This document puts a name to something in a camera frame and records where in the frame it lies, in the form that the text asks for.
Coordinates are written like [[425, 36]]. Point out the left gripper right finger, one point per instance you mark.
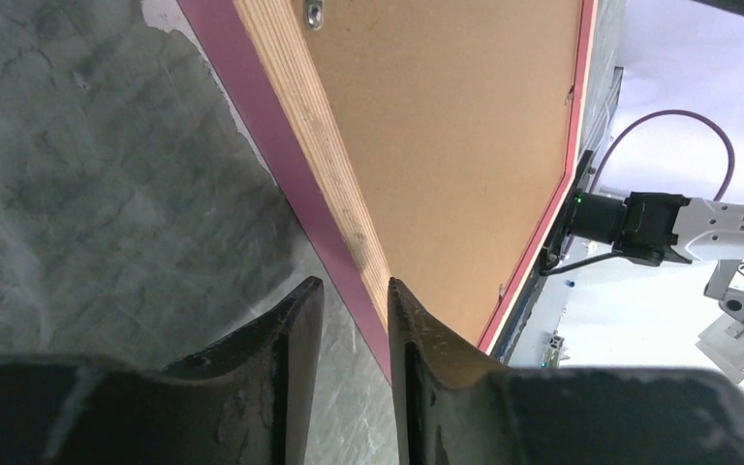
[[456, 405]]

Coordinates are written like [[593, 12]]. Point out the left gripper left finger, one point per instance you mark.
[[244, 399]]

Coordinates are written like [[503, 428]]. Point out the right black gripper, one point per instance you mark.
[[556, 243]]

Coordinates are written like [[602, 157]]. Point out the pink wooden picture frame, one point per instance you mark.
[[258, 50]]

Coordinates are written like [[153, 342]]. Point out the brown backing board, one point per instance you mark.
[[458, 120]]

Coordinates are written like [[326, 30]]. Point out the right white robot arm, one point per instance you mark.
[[644, 228]]

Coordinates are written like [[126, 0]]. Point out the grey camera stand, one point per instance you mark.
[[723, 341]]

